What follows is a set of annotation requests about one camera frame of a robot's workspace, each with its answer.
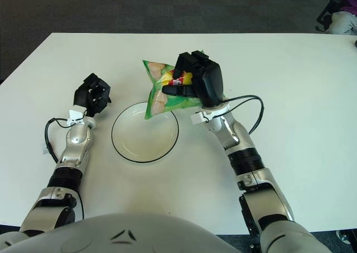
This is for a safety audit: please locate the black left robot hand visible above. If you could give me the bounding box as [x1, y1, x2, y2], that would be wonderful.
[73, 73, 112, 117]

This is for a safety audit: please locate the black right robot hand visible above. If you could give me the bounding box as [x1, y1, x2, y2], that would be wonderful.
[161, 49, 226, 108]

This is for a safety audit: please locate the green chips bag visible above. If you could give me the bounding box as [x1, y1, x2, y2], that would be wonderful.
[142, 49, 227, 121]

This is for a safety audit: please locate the white plate black rim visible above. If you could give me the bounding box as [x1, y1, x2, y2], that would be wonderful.
[111, 101, 180, 164]

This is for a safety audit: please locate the white left wrist connector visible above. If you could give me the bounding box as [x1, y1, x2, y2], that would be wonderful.
[68, 109, 86, 125]

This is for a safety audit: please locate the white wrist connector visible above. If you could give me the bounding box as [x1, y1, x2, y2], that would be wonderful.
[191, 112, 209, 125]
[68, 109, 86, 125]

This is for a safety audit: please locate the white right wrist connector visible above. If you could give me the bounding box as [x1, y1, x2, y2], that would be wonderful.
[191, 112, 209, 125]

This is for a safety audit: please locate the black office chair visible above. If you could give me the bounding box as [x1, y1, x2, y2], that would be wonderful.
[316, 0, 342, 32]

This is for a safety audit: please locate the grey robot torso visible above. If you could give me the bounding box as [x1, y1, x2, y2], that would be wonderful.
[0, 212, 232, 253]

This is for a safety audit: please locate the seated person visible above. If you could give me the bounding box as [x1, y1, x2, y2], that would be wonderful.
[326, 0, 357, 36]

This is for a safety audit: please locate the grey caster wheel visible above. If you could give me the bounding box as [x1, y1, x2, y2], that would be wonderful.
[336, 230, 352, 242]

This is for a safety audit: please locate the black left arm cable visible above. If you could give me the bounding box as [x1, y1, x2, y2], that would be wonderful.
[45, 118, 70, 161]

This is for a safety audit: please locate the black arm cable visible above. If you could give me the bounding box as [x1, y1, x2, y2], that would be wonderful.
[220, 96, 264, 133]
[45, 118, 70, 161]

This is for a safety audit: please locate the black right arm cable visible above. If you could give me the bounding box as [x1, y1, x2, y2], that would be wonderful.
[220, 96, 264, 133]

